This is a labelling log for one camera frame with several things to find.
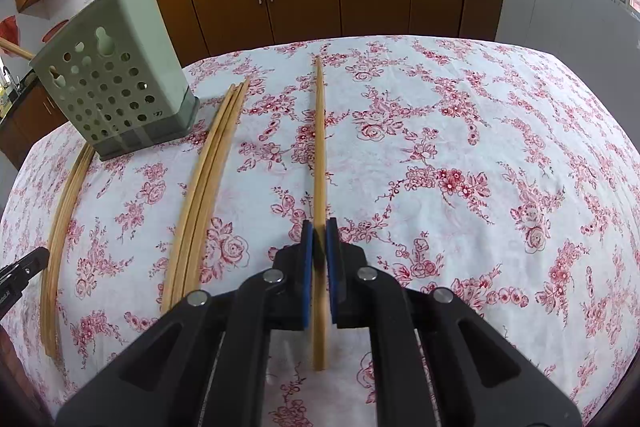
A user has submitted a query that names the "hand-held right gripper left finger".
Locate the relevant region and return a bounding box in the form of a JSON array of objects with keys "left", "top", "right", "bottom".
[{"left": 54, "top": 219, "right": 316, "bottom": 427}]

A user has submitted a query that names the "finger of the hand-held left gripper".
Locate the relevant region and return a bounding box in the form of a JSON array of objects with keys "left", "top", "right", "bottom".
[{"left": 0, "top": 247, "right": 51, "bottom": 322}]

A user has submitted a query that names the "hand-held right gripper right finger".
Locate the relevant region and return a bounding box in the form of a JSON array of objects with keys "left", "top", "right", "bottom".
[{"left": 325, "top": 217, "right": 583, "bottom": 427}]

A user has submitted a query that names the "grey-green perforated chopstick holder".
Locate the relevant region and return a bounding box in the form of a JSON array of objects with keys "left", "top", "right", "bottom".
[{"left": 29, "top": 0, "right": 201, "bottom": 162}]

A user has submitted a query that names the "red floral white tablecloth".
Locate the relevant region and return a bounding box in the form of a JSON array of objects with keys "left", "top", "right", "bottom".
[{"left": 0, "top": 34, "right": 640, "bottom": 427}]

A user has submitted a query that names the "large red plastic bag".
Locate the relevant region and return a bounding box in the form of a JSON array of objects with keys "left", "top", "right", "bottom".
[{"left": 0, "top": 16, "right": 21, "bottom": 54}]

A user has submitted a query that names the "red plastic basin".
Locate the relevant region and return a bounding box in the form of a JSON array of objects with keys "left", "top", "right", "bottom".
[{"left": 41, "top": 19, "right": 69, "bottom": 44}]

